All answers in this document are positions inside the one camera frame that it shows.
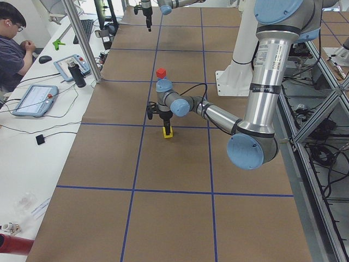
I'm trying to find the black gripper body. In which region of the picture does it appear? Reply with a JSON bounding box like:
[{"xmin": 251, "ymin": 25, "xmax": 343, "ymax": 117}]
[
  {"xmin": 159, "ymin": 110, "xmax": 172, "ymax": 124},
  {"xmin": 134, "ymin": 0, "xmax": 153, "ymax": 19}
]

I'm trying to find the yellow block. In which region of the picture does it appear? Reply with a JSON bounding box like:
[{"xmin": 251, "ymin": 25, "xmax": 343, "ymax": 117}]
[{"xmin": 163, "ymin": 127, "xmax": 173, "ymax": 139}]

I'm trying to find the red block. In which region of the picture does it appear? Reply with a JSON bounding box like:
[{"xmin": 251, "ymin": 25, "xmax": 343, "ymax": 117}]
[{"xmin": 156, "ymin": 68, "xmax": 167, "ymax": 78}]

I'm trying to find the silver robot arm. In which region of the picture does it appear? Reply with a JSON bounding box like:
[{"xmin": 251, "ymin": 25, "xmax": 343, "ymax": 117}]
[
  {"xmin": 147, "ymin": 1, "xmax": 325, "ymax": 170},
  {"xmin": 133, "ymin": 0, "xmax": 205, "ymax": 32}
]

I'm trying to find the black monitor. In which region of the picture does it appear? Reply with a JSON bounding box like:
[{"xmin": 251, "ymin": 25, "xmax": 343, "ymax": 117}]
[{"xmin": 94, "ymin": 0, "xmax": 119, "ymax": 34}]

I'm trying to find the black keyboard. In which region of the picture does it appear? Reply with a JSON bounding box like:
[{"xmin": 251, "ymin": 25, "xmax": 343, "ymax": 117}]
[{"xmin": 80, "ymin": 19, "xmax": 93, "ymax": 43}]

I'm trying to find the black water bottle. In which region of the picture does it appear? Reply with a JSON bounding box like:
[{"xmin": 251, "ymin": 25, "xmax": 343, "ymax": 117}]
[{"xmin": 67, "ymin": 59, "xmax": 86, "ymax": 88}]

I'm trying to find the green plastic tool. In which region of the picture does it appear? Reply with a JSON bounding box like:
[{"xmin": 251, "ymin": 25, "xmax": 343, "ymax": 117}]
[{"xmin": 52, "ymin": 39, "xmax": 65, "ymax": 51}]

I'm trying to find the far teach pendant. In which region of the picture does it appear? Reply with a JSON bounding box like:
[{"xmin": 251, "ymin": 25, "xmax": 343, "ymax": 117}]
[{"xmin": 53, "ymin": 54, "xmax": 91, "ymax": 82}]

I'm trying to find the teach pendant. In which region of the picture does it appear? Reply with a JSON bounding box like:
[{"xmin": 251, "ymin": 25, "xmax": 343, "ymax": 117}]
[
  {"xmin": 12, "ymin": 85, "xmax": 59, "ymax": 117},
  {"xmin": 53, "ymin": 54, "xmax": 91, "ymax": 82}
]

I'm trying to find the black computer mouse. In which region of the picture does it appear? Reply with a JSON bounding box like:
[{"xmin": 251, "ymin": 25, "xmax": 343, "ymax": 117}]
[{"xmin": 39, "ymin": 55, "xmax": 52, "ymax": 64}]

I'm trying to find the small black puck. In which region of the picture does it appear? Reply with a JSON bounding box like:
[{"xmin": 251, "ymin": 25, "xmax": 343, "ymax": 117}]
[{"xmin": 35, "ymin": 134, "xmax": 45, "ymax": 145}]

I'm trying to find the near teach pendant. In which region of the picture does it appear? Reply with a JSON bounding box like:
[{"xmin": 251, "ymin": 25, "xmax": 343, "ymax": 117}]
[{"xmin": 12, "ymin": 85, "xmax": 59, "ymax": 117}]

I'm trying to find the seated person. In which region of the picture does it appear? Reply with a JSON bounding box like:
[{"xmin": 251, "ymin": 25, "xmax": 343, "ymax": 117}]
[{"xmin": 1, "ymin": 2, "xmax": 36, "ymax": 92}]

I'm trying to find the red cylinder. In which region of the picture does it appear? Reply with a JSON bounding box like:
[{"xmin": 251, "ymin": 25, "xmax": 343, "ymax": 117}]
[{"xmin": 1, "ymin": 234, "xmax": 34, "ymax": 255}]

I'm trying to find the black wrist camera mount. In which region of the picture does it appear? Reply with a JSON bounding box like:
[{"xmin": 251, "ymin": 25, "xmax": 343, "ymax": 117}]
[{"xmin": 146, "ymin": 102, "xmax": 159, "ymax": 120}]

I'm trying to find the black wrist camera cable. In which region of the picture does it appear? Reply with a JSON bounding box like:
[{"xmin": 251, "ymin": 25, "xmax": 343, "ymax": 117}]
[{"xmin": 178, "ymin": 83, "xmax": 216, "ymax": 129}]

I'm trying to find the aluminium frame post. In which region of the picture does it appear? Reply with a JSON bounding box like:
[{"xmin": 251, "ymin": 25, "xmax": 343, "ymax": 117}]
[{"xmin": 62, "ymin": 0, "xmax": 101, "ymax": 83}]

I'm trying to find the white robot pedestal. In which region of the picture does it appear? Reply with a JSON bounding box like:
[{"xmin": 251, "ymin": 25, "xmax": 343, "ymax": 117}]
[{"xmin": 215, "ymin": 0, "xmax": 258, "ymax": 97}]

